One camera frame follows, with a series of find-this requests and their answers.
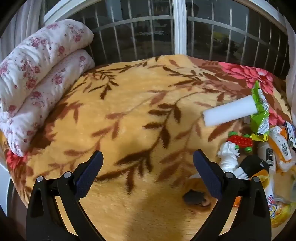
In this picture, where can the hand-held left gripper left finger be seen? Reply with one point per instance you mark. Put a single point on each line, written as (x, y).
(91, 169)

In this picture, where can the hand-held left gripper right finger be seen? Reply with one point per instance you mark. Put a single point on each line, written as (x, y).
(205, 169)

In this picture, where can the white tissue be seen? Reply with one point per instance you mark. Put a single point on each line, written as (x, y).
(227, 157)

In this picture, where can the white foam tube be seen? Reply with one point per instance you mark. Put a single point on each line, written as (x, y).
(226, 111)

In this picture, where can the orange white snack wrapper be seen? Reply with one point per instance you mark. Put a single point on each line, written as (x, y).
(277, 139)

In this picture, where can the brown plush toy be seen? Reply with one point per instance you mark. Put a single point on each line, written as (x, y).
(196, 199)

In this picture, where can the red toy car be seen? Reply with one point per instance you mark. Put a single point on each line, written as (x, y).
(238, 140)

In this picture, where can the black sock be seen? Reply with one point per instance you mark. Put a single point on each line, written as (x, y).
(252, 164)

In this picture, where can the small yellow wrapper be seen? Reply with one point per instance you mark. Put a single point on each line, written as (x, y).
(259, 138)

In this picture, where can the yellow white snack bag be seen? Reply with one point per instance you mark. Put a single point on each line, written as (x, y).
(271, 201)

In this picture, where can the green snack wrapper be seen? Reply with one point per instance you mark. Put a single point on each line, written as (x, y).
(260, 111)

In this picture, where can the yellow leaf print blanket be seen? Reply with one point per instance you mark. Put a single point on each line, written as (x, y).
(138, 104)

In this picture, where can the dark blue packet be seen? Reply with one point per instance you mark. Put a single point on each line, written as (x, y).
(291, 134)

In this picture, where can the folded white floral quilt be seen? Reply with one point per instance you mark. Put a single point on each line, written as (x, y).
(34, 69)

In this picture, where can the white curtain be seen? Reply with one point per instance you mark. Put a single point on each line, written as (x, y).
(20, 30)
(291, 88)

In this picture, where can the metal window railing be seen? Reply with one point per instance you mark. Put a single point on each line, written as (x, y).
(138, 23)

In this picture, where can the white window frame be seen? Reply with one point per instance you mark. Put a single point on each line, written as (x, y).
(179, 27)

